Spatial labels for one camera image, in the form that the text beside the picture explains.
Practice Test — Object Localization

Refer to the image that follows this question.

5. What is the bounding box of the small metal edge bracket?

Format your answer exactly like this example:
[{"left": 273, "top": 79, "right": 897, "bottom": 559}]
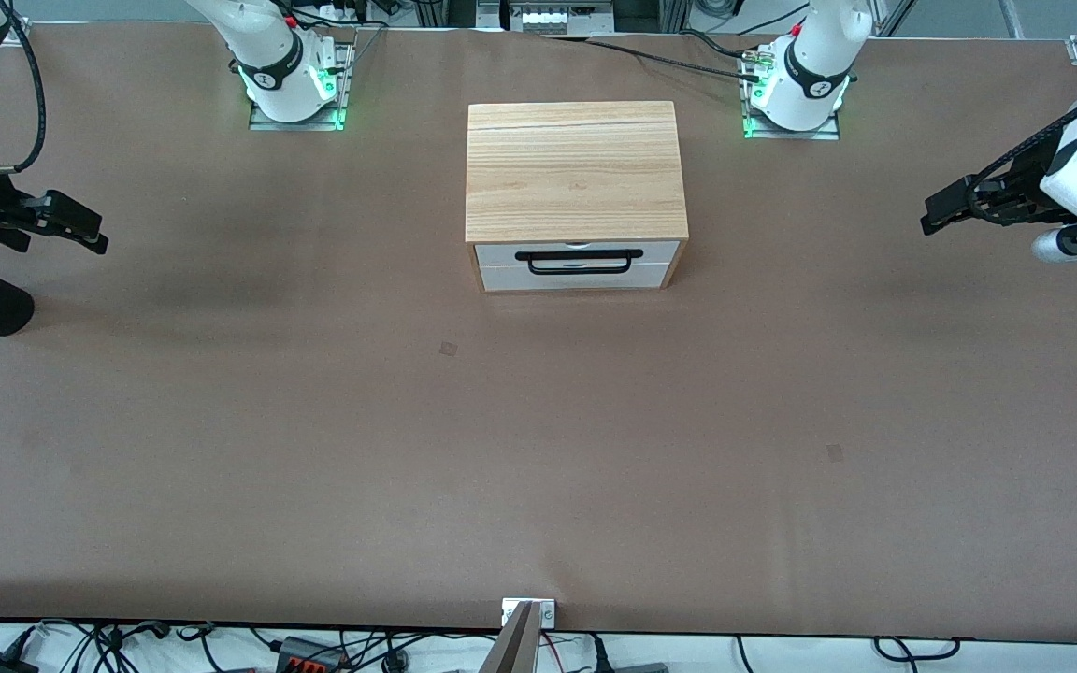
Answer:
[{"left": 501, "top": 598, "right": 556, "bottom": 629}]

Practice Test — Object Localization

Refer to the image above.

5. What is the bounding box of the light wooden drawer cabinet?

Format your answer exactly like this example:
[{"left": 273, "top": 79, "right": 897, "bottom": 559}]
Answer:
[{"left": 466, "top": 101, "right": 689, "bottom": 294}]

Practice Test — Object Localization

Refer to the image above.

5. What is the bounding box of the short black table cable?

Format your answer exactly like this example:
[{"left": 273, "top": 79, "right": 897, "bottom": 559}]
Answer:
[{"left": 679, "top": 28, "right": 750, "bottom": 59}]

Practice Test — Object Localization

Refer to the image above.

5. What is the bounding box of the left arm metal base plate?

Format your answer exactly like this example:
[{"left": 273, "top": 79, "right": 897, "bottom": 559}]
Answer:
[{"left": 742, "top": 75, "right": 841, "bottom": 141}]

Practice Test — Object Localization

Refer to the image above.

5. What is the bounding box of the white power strip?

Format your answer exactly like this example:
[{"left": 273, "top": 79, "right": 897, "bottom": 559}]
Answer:
[{"left": 509, "top": 0, "right": 616, "bottom": 36}]

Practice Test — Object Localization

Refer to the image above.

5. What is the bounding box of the black looped floor cable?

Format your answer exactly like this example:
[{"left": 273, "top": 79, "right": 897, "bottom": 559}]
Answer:
[{"left": 875, "top": 637, "right": 960, "bottom": 662}]

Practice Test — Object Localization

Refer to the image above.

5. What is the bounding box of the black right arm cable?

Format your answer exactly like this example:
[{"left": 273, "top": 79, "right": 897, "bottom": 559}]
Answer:
[{"left": 0, "top": 0, "right": 47, "bottom": 176}]

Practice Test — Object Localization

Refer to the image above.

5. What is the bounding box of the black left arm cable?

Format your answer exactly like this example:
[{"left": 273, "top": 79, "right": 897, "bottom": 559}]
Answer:
[{"left": 964, "top": 89, "right": 1077, "bottom": 221}]

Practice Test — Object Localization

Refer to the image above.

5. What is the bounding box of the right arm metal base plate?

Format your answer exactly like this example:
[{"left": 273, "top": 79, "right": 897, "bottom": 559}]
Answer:
[{"left": 249, "top": 37, "right": 357, "bottom": 132}]

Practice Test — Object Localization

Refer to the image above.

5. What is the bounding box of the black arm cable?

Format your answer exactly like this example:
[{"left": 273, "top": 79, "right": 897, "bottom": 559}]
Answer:
[
  {"left": 964, "top": 89, "right": 1077, "bottom": 221},
  {"left": 0, "top": 0, "right": 47, "bottom": 176}
]

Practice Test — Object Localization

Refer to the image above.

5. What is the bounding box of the black metal drawer handle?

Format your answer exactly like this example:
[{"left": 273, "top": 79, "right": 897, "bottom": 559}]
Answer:
[{"left": 514, "top": 248, "right": 645, "bottom": 277}]

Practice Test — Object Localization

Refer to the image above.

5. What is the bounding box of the orange black connector block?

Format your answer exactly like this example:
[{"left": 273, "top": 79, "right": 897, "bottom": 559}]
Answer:
[{"left": 275, "top": 636, "right": 350, "bottom": 673}]

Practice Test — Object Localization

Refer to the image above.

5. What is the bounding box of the grey camera mount beam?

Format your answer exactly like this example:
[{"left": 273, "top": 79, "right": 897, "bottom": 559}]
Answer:
[{"left": 478, "top": 601, "right": 540, "bottom": 673}]

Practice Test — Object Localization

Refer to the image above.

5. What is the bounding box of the long black table cable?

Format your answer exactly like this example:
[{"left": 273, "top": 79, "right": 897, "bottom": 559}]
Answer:
[{"left": 585, "top": 36, "right": 768, "bottom": 83}]

